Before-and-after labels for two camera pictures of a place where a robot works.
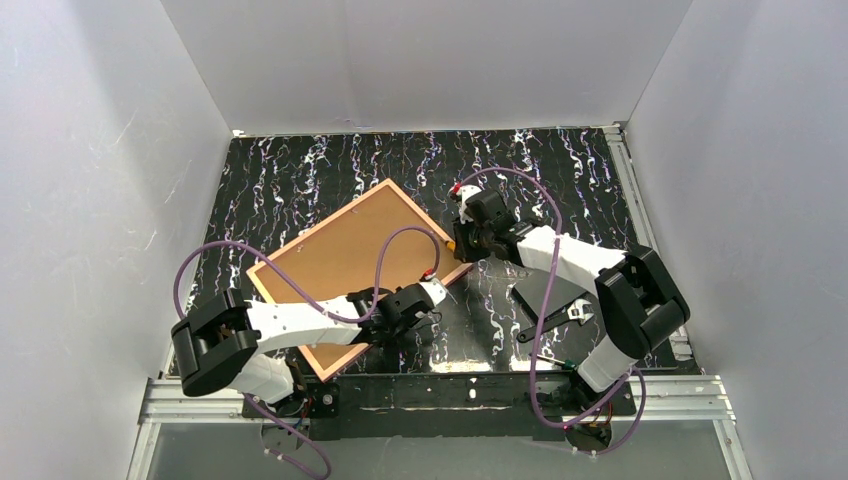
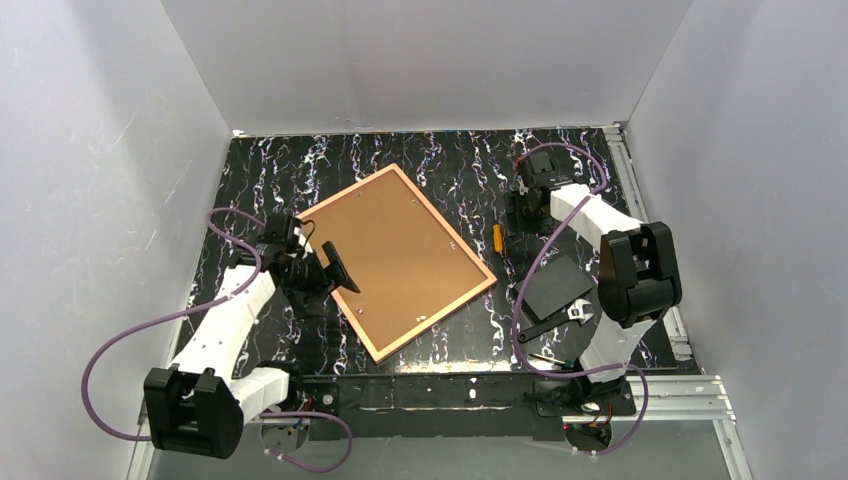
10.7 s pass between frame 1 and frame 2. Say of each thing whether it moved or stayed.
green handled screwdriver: stayed
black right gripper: moved
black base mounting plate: stayed
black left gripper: moved
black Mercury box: stayed
